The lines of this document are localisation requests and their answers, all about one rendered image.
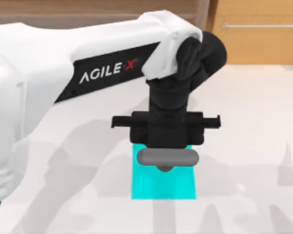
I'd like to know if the brown wooden cupboard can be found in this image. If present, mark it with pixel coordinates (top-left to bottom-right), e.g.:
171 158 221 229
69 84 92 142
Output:
0 0 218 34

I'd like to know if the long metal handle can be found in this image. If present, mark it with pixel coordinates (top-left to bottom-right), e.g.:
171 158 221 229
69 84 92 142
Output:
221 22 293 28

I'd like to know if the pale grey rounded box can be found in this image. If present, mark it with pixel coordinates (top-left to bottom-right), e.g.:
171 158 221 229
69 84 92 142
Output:
136 148 200 173

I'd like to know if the flat cyan square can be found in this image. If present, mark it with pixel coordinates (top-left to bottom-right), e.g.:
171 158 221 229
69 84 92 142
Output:
130 143 197 200

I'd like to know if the pale wooden door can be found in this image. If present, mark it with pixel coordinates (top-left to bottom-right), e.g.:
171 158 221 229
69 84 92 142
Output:
205 0 293 66

